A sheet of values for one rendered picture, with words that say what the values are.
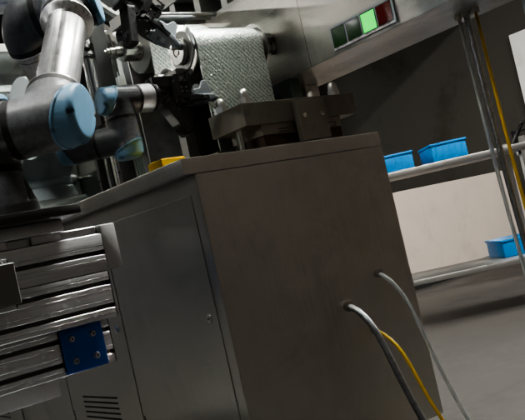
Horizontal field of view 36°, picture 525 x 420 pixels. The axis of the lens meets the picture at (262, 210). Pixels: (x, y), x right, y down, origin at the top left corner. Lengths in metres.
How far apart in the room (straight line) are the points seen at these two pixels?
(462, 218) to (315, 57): 5.16
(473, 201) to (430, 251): 0.80
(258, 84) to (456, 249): 5.08
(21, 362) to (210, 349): 0.56
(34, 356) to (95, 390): 1.05
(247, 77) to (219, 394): 0.93
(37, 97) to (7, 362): 0.49
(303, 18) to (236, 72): 0.26
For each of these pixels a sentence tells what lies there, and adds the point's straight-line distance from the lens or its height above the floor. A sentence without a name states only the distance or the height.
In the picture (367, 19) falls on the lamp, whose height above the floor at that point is 1.19.
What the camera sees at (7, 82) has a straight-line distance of 3.21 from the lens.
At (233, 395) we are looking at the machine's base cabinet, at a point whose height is 0.33.
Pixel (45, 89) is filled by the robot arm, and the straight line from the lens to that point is 1.58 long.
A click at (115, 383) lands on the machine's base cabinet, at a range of 2.50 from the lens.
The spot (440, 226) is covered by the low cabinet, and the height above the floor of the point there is 0.46.
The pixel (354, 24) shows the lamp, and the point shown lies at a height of 1.19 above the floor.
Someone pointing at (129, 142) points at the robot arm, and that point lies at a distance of 2.11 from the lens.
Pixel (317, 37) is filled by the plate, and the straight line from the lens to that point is 2.42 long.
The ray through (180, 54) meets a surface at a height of 1.24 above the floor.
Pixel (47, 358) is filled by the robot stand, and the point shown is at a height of 0.55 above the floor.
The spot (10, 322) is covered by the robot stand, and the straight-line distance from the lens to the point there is 1.54.
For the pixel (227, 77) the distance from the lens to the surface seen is 2.36.
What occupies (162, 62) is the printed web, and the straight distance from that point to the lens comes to 2.55.
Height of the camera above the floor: 0.67
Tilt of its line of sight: 2 degrees up
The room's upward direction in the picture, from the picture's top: 13 degrees counter-clockwise
